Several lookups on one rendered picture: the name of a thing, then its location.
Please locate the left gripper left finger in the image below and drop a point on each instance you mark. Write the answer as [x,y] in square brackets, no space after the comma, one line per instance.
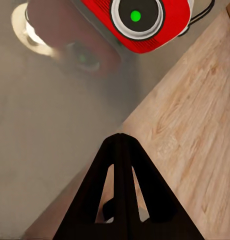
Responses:
[79,221]

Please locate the coffee table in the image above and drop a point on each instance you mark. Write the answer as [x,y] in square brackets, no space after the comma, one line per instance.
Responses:
[66,84]

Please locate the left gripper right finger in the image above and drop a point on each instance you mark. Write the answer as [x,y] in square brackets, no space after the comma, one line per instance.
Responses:
[169,220]

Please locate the radio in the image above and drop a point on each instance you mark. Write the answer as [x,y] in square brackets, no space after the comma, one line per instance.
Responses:
[143,26]

